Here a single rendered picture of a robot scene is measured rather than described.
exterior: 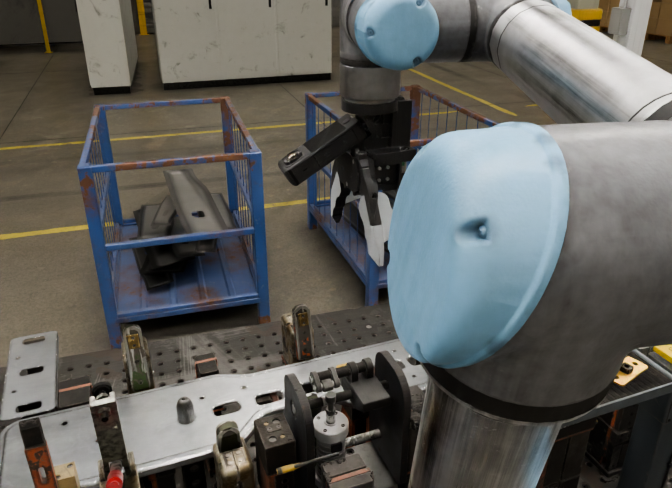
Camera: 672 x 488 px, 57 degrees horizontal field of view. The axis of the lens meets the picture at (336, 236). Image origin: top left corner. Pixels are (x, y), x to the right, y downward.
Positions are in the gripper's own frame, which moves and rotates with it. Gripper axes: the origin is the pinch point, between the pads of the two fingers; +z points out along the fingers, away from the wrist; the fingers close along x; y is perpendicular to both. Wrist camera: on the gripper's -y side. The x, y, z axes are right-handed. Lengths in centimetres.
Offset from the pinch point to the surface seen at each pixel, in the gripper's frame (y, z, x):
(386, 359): 8.6, 25.1, 5.0
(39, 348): -50, 44, 60
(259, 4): 199, 36, 789
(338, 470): -3.7, 36.3, -4.3
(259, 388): -8, 44, 28
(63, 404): -45, 46, 40
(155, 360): -25, 74, 88
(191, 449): -23, 44, 17
